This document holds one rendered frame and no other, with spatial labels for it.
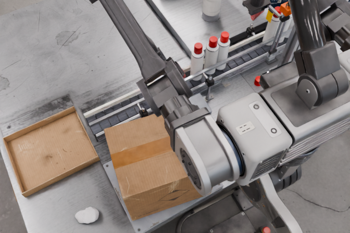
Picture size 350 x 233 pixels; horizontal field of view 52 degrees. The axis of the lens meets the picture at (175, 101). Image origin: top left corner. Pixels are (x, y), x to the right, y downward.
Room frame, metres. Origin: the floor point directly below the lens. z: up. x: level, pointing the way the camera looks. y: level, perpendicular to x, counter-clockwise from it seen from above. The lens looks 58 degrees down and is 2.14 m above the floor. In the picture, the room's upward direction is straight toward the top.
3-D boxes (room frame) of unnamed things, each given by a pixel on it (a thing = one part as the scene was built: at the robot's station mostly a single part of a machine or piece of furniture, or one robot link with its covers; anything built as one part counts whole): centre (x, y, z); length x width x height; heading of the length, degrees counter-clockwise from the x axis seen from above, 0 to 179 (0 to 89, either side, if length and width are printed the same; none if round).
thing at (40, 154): (0.58, 0.49, 0.85); 0.30 x 0.26 x 0.04; 119
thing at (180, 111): (0.38, -0.02, 1.45); 0.09 x 0.08 x 0.12; 117
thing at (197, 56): (0.91, -0.09, 0.98); 0.05 x 0.05 x 0.20
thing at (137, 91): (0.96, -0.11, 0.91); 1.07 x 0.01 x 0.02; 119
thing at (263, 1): (1.12, -0.34, 1.13); 0.10 x 0.07 x 0.07; 119
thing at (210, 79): (0.85, -0.13, 0.91); 0.07 x 0.03 x 0.16; 29
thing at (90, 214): (0.33, 0.31, 0.85); 0.08 x 0.07 x 0.04; 65
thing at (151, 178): (0.47, 0.05, 0.99); 0.30 x 0.24 x 0.27; 109
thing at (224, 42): (0.97, -0.20, 0.98); 0.05 x 0.05 x 0.20
